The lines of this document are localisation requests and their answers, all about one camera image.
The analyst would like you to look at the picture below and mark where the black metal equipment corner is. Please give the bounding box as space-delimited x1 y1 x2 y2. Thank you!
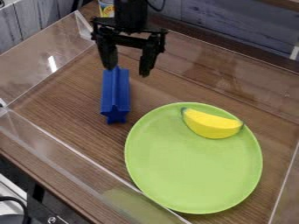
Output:
23 189 86 224

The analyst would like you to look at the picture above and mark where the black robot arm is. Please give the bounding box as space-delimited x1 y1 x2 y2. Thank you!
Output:
91 0 168 77

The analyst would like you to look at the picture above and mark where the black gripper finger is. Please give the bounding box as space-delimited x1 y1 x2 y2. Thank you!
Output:
139 41 160 77
96 33 118 70

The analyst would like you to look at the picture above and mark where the yellow banana-shaped sponge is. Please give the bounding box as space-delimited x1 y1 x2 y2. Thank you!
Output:
182 108 244 139

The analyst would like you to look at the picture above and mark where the black cable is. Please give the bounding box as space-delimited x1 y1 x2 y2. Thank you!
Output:
0 196 34 224

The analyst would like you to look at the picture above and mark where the green plate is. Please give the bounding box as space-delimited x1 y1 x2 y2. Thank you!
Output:
124 102 263 214

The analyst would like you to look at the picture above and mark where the blue star-shaped block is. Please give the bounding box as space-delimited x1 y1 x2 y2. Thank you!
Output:
100 66 131 124

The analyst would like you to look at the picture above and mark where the clear acrylic enclosure wall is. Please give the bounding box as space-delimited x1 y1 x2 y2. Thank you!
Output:
0 10 299 224

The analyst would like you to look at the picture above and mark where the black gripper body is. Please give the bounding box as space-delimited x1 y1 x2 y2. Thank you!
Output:
91 17 168 50

